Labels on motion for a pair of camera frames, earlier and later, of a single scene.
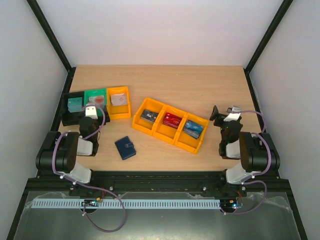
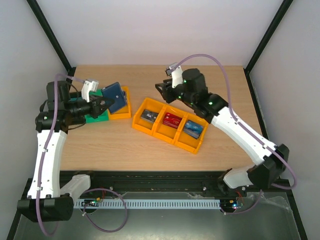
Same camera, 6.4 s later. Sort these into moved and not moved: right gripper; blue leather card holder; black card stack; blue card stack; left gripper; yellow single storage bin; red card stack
Moved: left gripper; right gripper; blue leather card holder
Not moved: red card stack; blue card stack; black card stack; yellow single storage bin
